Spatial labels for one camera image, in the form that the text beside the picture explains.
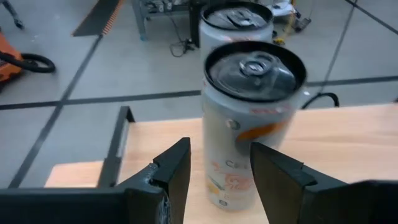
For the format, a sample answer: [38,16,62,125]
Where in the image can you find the grey workbench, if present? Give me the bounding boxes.
[130,0,203,49]

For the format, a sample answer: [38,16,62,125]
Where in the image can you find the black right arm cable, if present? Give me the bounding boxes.
[300,91,340,110]

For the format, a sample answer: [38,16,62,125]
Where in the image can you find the black orange striped floor ramp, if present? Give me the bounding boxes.
[71,0,126,37]

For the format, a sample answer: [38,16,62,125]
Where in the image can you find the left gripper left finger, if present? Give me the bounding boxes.
[117,136,192,224]

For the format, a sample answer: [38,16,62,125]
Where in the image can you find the black vacuum hose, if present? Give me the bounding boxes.
[0,51,57,74]

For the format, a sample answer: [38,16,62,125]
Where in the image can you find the wooden shelf with black frame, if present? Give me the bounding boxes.
[43,102,398,224]

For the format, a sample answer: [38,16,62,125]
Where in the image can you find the black stand leg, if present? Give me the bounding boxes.
[0,0,25,30]

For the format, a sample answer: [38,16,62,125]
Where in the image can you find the orange shop vacuum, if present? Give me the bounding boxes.
[0,29,24,93]

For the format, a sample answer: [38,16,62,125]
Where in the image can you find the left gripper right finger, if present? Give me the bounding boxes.
[249,141,348,224]

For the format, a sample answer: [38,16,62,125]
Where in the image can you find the yellow hanging cable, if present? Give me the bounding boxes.
[273,12,296,46]

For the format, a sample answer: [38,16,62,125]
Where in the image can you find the black floor cable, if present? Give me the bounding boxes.
[167,14,195,58]

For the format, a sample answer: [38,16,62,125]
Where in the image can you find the grey power strip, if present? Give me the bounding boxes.
[294,17,312,32]

